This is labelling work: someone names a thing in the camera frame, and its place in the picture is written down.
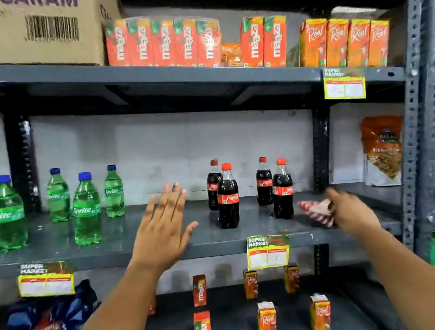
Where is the green soda bottle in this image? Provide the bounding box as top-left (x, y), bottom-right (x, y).
top-left (0, 172), bottom-right (31, 253)
top-left (100, 163), bottom-right (128, 219)
top-left (43, 166), bottom-right (74, 224)
top-left (66, 170), bottom-right (107, 248)

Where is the dark cola bottle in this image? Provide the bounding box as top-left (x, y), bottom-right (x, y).
top-left (211, 162), bottom-right (245, 231)
top-left (202, 159), bottom-right (228, 212)
top-left (252, 156), bottom-right (277, 207)
top-left (266, 156), bottom-right (298, 221)

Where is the shrink-wrapped pack of juice cartons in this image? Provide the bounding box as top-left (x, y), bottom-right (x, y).
top-left (102, 5), bottom-right (227, 82)

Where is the yellow shelf price label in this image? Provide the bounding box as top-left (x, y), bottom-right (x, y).
top-left (244, 231), bottom-right (294, 271)
top-left (15, 257), bottom-right (77, 302)
top-left (320, 63), bottom-right (369, 105)

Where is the small orange juice carton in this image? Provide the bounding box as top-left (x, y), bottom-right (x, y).
top-left (242, 268), bottom-right (261, 301)
top-left (306, 291), bottom-right (334, 330)
top-left (254, 300), bottom-right (279, 330)
top-left (283, 263), bottom-right (303, 295)

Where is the blue wrapped bottle pack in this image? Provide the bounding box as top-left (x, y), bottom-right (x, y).
top-left (0, 278), bottom-right (103, 330)

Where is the grey metal shelf rack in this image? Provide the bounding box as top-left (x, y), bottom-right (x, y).
top-left (0, 0), bottom-right (435, 330)

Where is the person's right hand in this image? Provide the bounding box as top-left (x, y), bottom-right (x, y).
top-left (323, 181), bottom-right (384, 241)

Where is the tall red-orange juice carton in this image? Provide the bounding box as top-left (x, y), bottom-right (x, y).
top-left (236, 14), bottom-right (271, 70)
top-left (257, 14), bottom-right (293, 70)

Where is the red white striped cloth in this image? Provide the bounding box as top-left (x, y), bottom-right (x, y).
top-left (297, 196), bottom-right (338, 232)

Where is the person's left hand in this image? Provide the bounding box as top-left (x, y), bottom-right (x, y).
top-left (121, 179), bottom-right (205, 277)

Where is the person's left forearm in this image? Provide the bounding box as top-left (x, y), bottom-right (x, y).
top-left (54, 254), bottom-right (177, 330)

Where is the small orange packet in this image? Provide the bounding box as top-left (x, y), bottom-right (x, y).
top-left (220, 41), bottom-right (244, 69)

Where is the brown cardboard box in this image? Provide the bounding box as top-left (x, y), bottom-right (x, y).
top-left (0, 0), bottom-right (129, 80)

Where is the tall orange juice carton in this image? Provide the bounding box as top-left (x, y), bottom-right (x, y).
top-left (341, 17), bottom-right (377, 69)
top-left (294, 16), bottom-right (333, 70)
top-left (320, 16), bottom-right (356, 70)
top-left (361, 18), bottom-right (396, 69)

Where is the person's right forearm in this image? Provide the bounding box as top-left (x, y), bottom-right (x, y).
top-left (354, 213), bottom-right (435, 330)

